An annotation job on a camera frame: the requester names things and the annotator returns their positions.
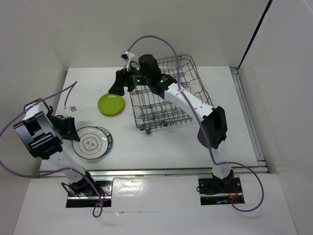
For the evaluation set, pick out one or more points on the black corner pole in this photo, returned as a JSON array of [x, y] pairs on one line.
[[268, 5]]

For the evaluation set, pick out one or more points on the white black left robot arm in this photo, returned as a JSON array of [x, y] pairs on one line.
[[43, 134]]

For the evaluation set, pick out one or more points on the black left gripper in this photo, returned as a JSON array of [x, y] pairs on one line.
[[69, 132]]

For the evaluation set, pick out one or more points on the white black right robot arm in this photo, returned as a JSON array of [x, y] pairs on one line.
[[211, 120]]

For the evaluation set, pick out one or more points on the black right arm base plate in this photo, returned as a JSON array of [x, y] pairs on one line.
[[211, 194]]

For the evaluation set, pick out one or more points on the grey wire dish rack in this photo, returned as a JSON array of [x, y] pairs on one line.
[[152, 112]]

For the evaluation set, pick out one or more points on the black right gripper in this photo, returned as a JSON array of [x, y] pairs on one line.
[[122, 78]]

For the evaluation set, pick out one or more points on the orange plate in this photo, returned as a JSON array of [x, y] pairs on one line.
[[111, 109]]

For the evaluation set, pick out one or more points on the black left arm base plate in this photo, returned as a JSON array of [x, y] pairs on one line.
[[81, 200]]

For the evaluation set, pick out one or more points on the aluminium side rail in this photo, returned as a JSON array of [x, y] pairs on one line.
[[248, 118]]

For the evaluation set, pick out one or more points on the aluminium table edge rail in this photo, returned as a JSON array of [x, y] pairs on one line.
[[163, 172]]

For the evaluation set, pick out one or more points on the white plate dark lettered rim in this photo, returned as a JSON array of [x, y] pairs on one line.
[[109, 140]]

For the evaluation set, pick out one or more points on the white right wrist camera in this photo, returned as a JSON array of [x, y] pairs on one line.
[[127, 56]]

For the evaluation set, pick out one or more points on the white plate green rim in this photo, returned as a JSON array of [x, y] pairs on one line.
[[92, 145]]

